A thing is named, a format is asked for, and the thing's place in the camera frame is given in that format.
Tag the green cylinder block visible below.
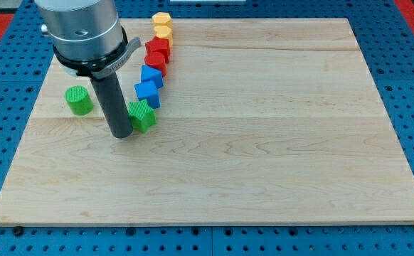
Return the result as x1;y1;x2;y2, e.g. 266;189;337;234
64;85;93;116

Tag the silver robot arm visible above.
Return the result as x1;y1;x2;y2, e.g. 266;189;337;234
35;0;124;61

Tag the green star block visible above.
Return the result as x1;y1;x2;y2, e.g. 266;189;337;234
128;99;156;133

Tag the red star block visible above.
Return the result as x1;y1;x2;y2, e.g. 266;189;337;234
145;36;171;63

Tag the wooden board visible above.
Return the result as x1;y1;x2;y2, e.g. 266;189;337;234
0;18;414;227

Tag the blue cube block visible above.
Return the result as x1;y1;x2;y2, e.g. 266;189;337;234
134;81;161;109

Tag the blue triangle block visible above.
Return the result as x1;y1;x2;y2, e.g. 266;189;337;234
140;65;164;89

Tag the red cylinder block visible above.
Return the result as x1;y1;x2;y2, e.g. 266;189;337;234
144;52;167;77

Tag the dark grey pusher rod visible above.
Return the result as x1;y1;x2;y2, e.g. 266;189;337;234
90;73;133;139

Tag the yellow heart block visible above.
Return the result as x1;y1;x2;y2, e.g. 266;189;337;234
154;25;174;48

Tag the yellow hexagon block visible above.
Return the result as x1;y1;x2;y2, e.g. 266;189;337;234
152;12;173;28

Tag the black clamp ring with lever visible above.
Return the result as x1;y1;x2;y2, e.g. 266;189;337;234
52;26;142;80

